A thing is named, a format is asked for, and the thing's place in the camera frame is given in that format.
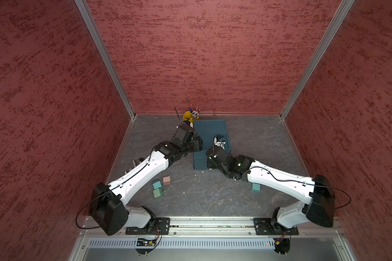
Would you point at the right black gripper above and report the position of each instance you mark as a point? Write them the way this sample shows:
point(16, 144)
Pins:
point(210, 163)

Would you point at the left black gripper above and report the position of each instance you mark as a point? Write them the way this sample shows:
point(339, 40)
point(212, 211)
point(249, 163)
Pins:
point(197, 142)

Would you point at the teal three-drawer cabinet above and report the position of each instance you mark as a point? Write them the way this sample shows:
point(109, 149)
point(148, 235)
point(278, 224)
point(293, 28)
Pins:
point(207, 130)

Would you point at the pink plug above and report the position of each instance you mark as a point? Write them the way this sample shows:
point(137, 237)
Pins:
point(166, 180)

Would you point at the teal plug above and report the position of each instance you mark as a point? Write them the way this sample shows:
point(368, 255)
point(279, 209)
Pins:
point(157, 185)
point(256, 187)

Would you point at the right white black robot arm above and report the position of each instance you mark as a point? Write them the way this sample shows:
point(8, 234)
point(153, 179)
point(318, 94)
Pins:
point(316, 198)

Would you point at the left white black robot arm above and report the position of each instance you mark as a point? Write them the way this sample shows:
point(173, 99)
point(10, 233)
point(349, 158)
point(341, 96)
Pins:
point(109, 203)

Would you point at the yellow pen bucket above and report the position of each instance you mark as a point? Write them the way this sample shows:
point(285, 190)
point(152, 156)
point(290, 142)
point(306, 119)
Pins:
point(186, 119)

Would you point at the pens in bucket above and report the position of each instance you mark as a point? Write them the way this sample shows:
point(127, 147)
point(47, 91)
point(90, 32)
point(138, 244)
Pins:
point(194, 113)

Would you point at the green plug left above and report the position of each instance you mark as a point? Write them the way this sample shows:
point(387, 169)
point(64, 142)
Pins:
point(158, 193)

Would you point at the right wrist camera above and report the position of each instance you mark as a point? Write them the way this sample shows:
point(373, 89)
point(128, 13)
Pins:
point(219, 141)

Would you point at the aluminium front rail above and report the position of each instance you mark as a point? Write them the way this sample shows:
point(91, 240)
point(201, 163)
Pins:
point(239, 227)

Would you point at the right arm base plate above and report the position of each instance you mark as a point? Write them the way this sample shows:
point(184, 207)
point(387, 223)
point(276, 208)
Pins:
point(268, 226)

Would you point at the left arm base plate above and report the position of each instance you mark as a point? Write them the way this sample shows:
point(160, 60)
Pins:
point(156, 226)

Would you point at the left aluminium corner post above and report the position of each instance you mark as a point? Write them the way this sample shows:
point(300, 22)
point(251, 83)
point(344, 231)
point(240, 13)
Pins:
point(104, 54)

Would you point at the aluminium corner post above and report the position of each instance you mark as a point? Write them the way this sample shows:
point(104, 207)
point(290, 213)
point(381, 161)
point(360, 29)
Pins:
point(104, 54)
point(335, 23)

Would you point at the right aluminium corner post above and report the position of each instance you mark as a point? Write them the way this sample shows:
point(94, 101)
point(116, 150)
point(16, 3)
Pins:
point(335, 23)

